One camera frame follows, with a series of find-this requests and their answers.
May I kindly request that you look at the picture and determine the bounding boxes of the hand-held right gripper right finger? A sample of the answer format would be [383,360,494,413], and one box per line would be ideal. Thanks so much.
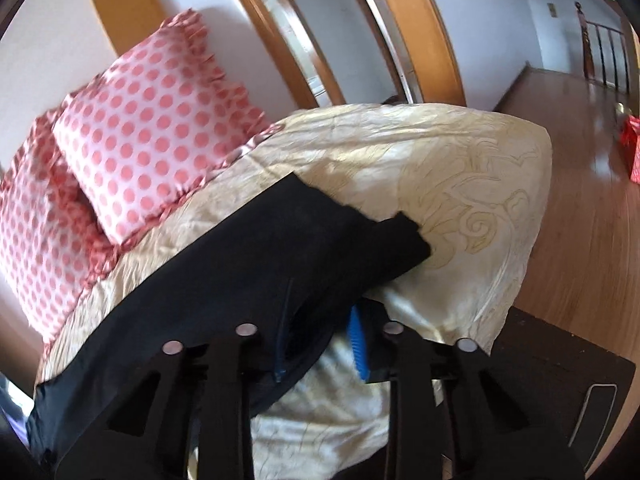
[345,305,586,480]

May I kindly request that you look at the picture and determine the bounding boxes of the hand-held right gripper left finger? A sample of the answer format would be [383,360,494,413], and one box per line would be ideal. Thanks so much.
[54,323,291,480]

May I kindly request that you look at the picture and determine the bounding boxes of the black pants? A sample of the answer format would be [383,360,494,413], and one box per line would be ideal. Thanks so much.
[26,172,432,471]

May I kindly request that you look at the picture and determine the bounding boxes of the cream patterned bedspread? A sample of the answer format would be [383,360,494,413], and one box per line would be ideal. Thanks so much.
[37,103,552,480]

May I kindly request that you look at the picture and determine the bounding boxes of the small pink polka dot pillow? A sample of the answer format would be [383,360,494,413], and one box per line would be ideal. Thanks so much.
[0,109,121,345]

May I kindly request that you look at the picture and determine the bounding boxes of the large pink polka dot pillow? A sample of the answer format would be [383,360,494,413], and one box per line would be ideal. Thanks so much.
[52,8,284,252]

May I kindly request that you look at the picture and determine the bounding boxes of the red gift bag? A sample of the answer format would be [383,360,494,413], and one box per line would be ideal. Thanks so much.
[620,115,640,184]

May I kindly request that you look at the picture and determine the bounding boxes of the wooden stair railing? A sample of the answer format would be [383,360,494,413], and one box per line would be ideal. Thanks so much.
[574,1,632,94]

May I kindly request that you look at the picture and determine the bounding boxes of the wooden door frame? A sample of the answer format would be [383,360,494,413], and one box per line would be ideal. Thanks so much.
[215,0,467,111]

